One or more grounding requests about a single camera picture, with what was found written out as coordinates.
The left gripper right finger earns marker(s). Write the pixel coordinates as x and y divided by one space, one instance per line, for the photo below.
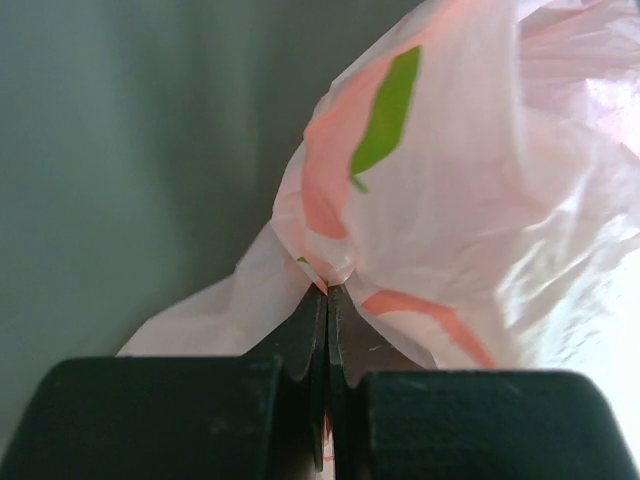
392 419

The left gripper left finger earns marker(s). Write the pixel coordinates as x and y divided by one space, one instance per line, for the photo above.
259 415

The pink printed plastic bag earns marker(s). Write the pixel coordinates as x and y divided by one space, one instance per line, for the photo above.
472 180

